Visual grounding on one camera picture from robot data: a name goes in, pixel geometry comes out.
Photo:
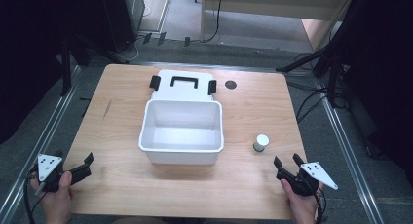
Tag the black metal stand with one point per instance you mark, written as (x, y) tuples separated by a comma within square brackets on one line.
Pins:
[(66, 68)]

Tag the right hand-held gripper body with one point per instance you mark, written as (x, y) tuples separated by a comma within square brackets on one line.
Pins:
[(307, 180)]

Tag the small white round bottle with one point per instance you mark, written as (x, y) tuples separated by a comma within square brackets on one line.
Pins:
[(261, 142)]

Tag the white plastic storage box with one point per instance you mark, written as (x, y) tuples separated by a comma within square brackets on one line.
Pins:
[(181, 133)]

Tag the black tripod stand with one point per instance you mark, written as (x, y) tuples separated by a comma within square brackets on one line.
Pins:
[(324, 65)]

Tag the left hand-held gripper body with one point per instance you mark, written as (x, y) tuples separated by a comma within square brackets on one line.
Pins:
[(48, 172)]

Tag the black round table grommet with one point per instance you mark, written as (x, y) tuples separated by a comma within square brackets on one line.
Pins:
[(230, 84)]

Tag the person's left hand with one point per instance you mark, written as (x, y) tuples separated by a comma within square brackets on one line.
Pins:
[(58, 201)]

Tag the light wooden furniture frame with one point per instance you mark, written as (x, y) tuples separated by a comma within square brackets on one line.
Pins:
[(259, 5)]

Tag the black curtain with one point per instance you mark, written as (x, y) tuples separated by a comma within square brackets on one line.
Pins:
[(383, 71), (29, 55)]

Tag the person's right hand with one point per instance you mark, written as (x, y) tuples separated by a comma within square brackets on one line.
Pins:
[(302, 206)]

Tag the aluminium floor rail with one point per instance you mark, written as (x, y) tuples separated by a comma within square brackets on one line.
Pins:
[(35, 146), (350, 159)]

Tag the dark cabinet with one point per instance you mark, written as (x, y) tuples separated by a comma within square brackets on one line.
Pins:
[(120, 19)]

